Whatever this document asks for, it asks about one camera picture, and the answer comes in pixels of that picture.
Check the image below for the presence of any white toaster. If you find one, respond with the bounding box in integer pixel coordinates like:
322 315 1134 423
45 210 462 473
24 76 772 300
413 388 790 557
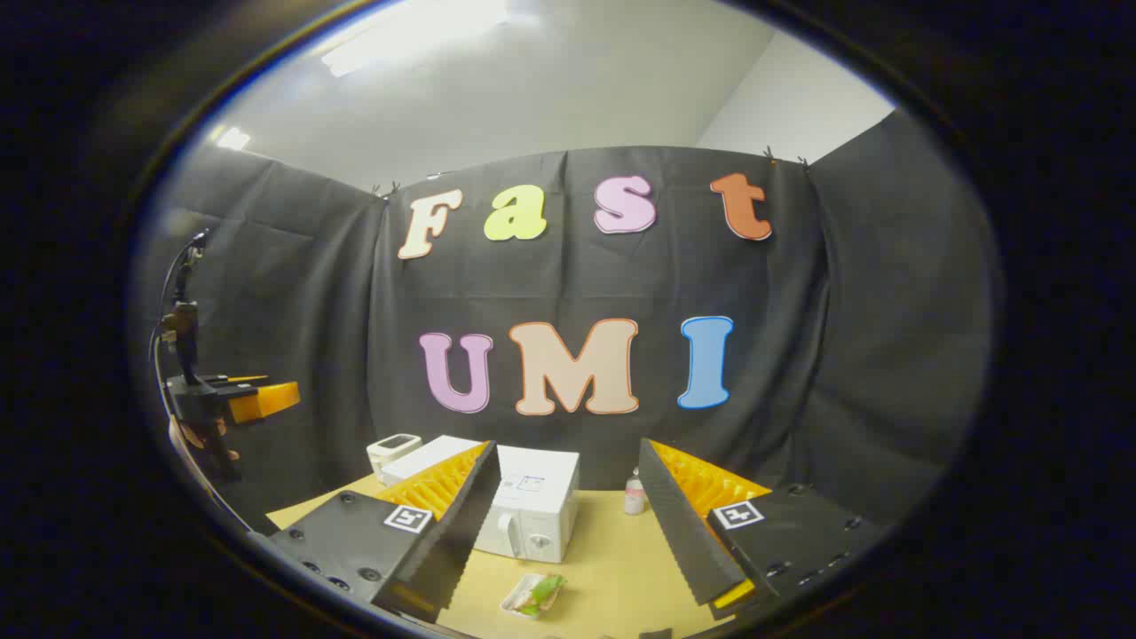
367 433 422 485

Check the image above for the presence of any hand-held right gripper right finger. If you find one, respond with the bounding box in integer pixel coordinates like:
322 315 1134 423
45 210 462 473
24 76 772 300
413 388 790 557
638 438 881 620

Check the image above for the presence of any black backdrop cloth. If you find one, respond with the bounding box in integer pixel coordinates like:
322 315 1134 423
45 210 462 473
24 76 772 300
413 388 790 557
133 111 1004 533

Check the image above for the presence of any white tray of green vegetables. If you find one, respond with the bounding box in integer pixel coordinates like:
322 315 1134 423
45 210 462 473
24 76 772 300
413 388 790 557
500 572 567 619

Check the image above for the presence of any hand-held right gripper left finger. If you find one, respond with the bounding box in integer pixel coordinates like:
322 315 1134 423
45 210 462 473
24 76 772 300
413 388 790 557
250 440 501 624

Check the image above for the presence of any white microwave oven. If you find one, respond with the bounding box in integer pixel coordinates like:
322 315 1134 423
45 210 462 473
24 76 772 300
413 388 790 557
382 435 580 564

